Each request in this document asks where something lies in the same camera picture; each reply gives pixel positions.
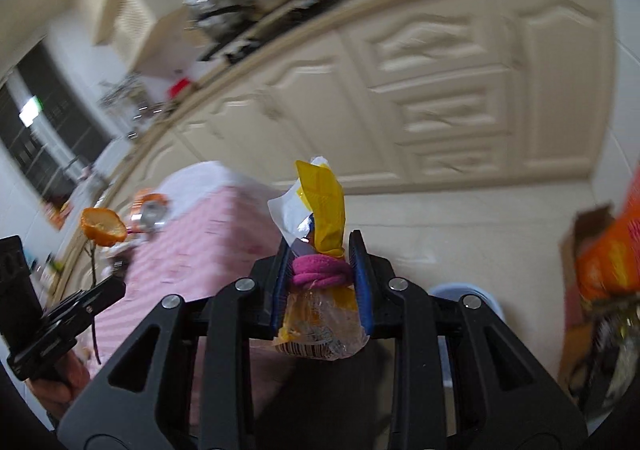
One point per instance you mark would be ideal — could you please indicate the red container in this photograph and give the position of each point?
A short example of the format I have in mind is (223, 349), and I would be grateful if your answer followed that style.
(177, 88)

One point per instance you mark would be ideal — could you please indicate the cream kitchen cabinet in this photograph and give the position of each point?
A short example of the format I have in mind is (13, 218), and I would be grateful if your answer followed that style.
(400, 79)

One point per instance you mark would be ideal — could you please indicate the blue plastic bucket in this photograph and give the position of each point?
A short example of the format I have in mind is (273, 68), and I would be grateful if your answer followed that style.
(452, 292)

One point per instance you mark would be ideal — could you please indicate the black gas stove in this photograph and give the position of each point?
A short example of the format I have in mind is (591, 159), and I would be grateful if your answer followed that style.
(250, 14)

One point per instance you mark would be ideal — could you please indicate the white cloth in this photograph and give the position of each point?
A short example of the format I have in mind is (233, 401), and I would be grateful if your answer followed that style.
(210, 180)

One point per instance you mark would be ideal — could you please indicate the orange peel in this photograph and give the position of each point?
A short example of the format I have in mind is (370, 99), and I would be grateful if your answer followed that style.
(102, 226)

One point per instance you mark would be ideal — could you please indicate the pink striped tablecloth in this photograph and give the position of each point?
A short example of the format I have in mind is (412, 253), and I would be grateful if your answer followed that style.
(215, 255)

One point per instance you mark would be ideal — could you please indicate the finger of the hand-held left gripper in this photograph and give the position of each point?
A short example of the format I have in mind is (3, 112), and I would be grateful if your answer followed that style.
(102, 295)

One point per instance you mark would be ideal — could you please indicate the person's left hand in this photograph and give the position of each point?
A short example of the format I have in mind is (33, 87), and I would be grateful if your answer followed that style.
(57, 382)

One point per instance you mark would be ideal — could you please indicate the orange plastic bag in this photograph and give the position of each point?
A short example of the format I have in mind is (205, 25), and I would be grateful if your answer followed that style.
(607, 260)

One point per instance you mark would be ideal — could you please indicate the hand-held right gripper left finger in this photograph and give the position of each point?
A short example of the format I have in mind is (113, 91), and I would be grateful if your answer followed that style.
(279, 295)

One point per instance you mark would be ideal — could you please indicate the orange and silver container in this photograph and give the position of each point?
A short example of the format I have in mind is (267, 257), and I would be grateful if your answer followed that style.
(149, 214)

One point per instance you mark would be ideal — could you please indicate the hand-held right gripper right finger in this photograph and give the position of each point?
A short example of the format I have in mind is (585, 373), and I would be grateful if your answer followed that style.
(362, 285)

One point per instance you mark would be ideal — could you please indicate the dark window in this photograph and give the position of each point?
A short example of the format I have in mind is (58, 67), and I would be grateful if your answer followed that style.
(47, 124)

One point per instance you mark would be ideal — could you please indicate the yellow packet with pink band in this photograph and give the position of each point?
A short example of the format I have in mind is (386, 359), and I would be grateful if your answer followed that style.
(327, 210)

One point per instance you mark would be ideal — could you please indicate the cardboard box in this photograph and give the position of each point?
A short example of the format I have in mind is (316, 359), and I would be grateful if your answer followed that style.
(570, 330)

